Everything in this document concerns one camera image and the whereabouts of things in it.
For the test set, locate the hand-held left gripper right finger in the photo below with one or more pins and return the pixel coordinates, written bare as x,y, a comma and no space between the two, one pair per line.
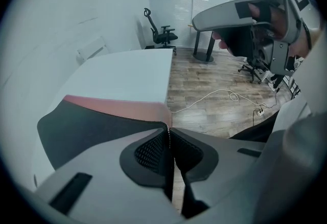
230,166

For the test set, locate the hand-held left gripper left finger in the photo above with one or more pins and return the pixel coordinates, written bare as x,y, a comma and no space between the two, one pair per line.
102,182

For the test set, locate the pink and black desk mat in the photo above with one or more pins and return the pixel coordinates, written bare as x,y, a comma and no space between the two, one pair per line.
89,125

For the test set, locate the person's right forearm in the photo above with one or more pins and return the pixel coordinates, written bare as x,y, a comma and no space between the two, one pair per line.
299,44

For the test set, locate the person's right hand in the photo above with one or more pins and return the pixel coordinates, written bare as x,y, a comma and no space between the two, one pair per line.
276,21

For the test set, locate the black-legged table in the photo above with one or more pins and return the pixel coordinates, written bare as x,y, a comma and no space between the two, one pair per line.
210,46

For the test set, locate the person's dark trousers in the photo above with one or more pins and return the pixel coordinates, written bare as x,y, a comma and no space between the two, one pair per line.
258,131

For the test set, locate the white power strip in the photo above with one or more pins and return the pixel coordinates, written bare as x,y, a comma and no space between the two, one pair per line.
260,112

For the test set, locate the black headrest office chair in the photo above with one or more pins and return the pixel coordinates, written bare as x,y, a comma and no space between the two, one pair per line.
163,36

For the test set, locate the black wristband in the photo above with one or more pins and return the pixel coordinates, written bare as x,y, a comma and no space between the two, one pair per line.
307,36

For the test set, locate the black metal rack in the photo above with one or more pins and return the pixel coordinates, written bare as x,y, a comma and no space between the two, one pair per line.
296,88

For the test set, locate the white wall radiator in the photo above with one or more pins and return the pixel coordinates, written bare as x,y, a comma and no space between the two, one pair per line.
92,47

